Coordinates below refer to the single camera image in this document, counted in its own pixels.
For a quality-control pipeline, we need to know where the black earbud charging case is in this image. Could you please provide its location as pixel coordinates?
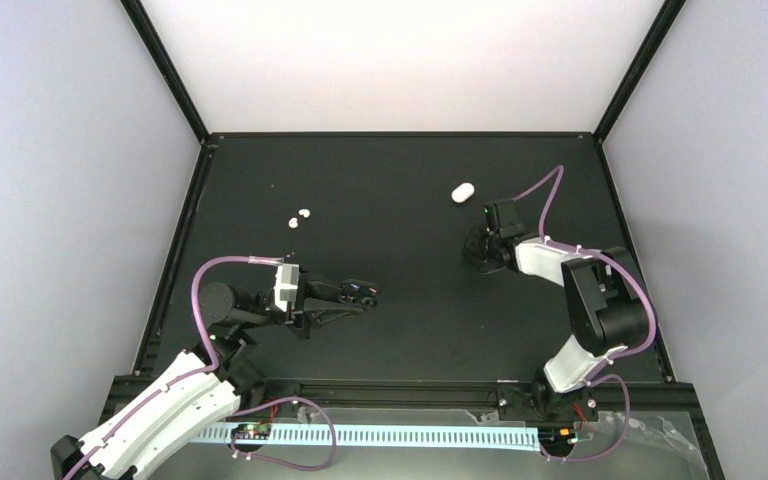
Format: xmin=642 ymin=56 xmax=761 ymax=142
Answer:
xmin=339 ymin=279 xmax=380 ymax=308

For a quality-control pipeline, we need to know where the white earbud charging case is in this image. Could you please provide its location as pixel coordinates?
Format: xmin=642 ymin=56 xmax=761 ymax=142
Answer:
xmin=451 ymin=182 xmax=475 ymax=204

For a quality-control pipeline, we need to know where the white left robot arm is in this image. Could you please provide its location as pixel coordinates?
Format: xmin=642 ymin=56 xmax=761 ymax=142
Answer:
xmin=50 ymin=264 xmax=380 ymax=479

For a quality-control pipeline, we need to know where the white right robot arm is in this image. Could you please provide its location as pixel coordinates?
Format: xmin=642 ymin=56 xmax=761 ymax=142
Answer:
xmin=463 ymin=199 xmax=657 ymax=420

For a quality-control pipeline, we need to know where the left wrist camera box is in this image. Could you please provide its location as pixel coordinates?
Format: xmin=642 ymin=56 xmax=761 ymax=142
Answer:
xmin=272 ymin=264 xmax=300 ymax=313

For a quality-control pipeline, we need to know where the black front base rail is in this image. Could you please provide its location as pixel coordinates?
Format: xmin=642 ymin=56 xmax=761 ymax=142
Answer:
xmin=244 ymin=378 xmax=558 ymax=409

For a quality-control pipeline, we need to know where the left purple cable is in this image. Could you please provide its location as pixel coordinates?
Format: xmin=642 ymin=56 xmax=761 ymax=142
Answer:
xmin=62 ymin=254 xmax=289 ymax=480

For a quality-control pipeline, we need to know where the light blue cable duct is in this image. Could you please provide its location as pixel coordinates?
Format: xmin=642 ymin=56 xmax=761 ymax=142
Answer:
xmin=191 ymin=423 xmax=540 ymax=452

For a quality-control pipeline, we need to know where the black frame post right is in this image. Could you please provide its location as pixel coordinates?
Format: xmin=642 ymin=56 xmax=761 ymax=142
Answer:
xmin=593 ymin=0 xmax=686 ymax=145

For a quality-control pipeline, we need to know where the black frame post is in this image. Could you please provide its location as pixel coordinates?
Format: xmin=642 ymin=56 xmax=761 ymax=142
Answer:
xmin=120 ymin=0 xmax=210 ymax=144
xmin=593 ymin=0 xmax=686 ymax=145

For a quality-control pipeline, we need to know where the black frame post left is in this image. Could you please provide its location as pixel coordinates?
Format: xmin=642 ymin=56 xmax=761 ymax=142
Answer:
xmin=120 ymin=0 xmax=210 ymax=144

